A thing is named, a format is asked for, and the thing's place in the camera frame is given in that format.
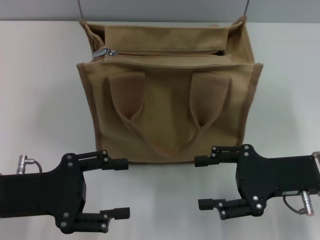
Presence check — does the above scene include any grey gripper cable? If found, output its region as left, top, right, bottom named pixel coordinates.
left=26, top=159, right=43, bottom=174
left=283, top=196, right=304, bottom=215

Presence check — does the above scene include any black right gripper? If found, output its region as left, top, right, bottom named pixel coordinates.
left=194, top=144, right=320, bottom=221

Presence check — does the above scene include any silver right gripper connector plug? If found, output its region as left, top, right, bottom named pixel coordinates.
left=300, top=190, right=316, bottom=216

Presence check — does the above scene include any khaki canvas food bag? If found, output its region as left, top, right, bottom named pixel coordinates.
left=75, top=15, right=265, bottom=165

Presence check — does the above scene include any grey right gripper cable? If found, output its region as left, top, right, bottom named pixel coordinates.
left=283, top=196, right=304, bottom=215

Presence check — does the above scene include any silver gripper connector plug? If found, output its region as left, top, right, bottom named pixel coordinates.
left=15, top=154, right=29, bottom=174
left=300, top=190, right=316, bottom=216

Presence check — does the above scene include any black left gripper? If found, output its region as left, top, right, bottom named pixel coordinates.
left=0, top=152, right=132, bottom=235

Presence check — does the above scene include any silver zipper pull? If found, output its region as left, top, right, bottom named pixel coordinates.
left=91, top=48, right=119, bottom=59

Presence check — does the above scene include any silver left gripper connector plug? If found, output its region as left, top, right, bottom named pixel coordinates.
left=15, top=154, right=29, bottom=174

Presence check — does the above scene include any grey left gripper cable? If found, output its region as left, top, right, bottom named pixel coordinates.
left=26, top=159, right=43, bottom=174

